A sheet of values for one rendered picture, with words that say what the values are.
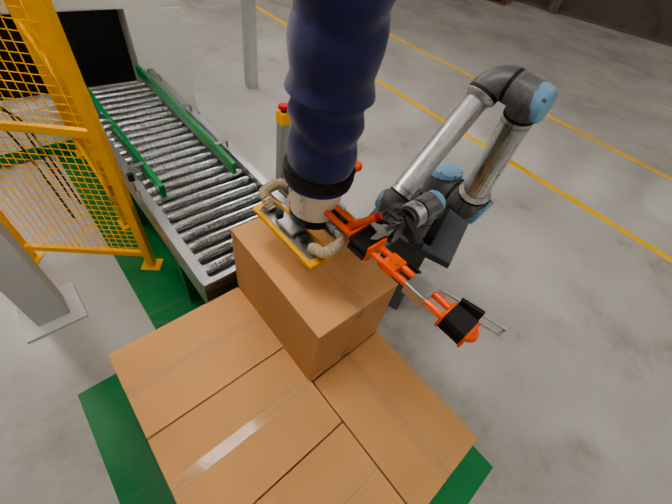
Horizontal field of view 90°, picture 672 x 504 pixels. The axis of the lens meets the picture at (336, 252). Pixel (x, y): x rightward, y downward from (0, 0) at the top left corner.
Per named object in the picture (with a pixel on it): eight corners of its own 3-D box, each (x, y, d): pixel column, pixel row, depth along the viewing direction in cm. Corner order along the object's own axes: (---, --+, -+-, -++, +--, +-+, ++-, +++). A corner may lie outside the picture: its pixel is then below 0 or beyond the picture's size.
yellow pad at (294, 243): (252, 210, 123) (251, 200, 119) (274, 201, 128) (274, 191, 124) (310, 271, 109) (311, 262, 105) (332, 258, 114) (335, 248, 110)
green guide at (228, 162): (137, 75, 290) (134, 64, 283) (150, 73, 295) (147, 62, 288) (232, 174, 221) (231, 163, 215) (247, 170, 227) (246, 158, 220)
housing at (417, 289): (399, 291, 97) (404, 283, 93) (414, 280, 100) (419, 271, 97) (418, 309, 94) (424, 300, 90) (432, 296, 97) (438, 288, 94)
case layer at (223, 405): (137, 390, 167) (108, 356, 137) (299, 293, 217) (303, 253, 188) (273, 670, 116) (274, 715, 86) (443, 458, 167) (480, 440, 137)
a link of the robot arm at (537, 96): (460, 194, 178) (532, 58, 112) (487, 214, 172) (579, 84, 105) (441, 210, 174) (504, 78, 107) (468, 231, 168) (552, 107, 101)
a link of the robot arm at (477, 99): (494, 44, 112) (367, 203, 132) (526, 61, 107) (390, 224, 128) (496, 62, 122) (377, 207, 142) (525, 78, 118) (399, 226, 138)
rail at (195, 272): (69, 105, 272) (58, 81, 258) (77, 104, 274) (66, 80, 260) (206, 305, 173) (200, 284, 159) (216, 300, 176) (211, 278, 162)
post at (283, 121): (274, 229, 271) (275, 110, 196) (281, 226, 274) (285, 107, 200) (279, 234, 268) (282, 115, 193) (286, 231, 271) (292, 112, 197)
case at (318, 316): (237, 284, 168) (230, 228, 138) (302, 252, 188) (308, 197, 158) (308, 381, 142) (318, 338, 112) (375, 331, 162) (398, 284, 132)
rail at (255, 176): (152, 91, 305) (146, 69, 291) (158, 90, 308) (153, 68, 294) (306, 252, 207) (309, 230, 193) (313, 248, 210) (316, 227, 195)
